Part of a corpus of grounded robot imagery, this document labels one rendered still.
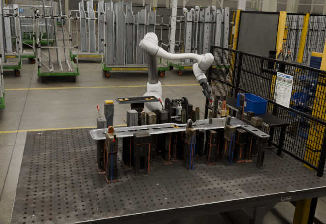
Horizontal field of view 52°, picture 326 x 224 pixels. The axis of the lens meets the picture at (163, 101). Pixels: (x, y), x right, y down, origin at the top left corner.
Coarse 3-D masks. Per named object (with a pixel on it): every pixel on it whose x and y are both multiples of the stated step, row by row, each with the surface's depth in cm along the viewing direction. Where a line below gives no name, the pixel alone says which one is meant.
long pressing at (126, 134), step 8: (200, 120) 301; (208, 120) 302; (216, 120) 303; (224, 120) 304; (232, 120) 306; (240, 120) 308; (104, 128) 268; (120, 128) 271; (128, 128) 272; (136, 128) 273; (144, 128) 274; (160, 128) 276; (168, 128) 276; (176, 128) 277; (184, 128) 278; (200, 128) 282; (208, 128) 282; (216, 128) 284; (96, 136) 253; (104, 136) 253; (120, 136) 256; (128, 136) 258
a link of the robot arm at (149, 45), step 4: (144, 40) 319; (148, 40) 321; (152, 40) 323; (140, 44) 319; (144, 44) 318; (148, 44) 318; (152, 44) 319; (156, 44) 325; (144, 48) 320; (148, 48) 318; (152, 48) 319; (156, 48) 320; (148, 52) 322; (152, 52) 320; (156, 52) 321
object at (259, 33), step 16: (240, 16) 547; (256, 16) 503; (272, 16) 466; (240, 32) 550; (256, 32) 504; (272, 32) 467; (240, 48) 552; (256, 48) 505; (272, 48) 468; (240, 80) 555; (256, 80) 511; (272, 80) 468; (272, 96) 470
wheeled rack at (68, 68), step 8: (48, 16) 854; (56, 16) 860; (40, 48) 927; (40, 56) 984; (40, 64) 824; (48, 64) 931; (56, 64) 938; (64, 64) 944; (72, 64) 950; (40, 72) 827; (48, 72) 830; (56, 72) 836; (64, 72) 841; (72, 72) 846
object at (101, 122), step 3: (102, 117) 277; (99, 120) 270; (102, 120) 270; (105, 120) 271; (99, 123) 269; (102, 123) 270; (105, 123) 271; (99, 126) 270; (102, 126) 271; (105, 126) 272; (105, 150) 278; (105, 153) 279; (105, 156) 279; (105, 159) 280
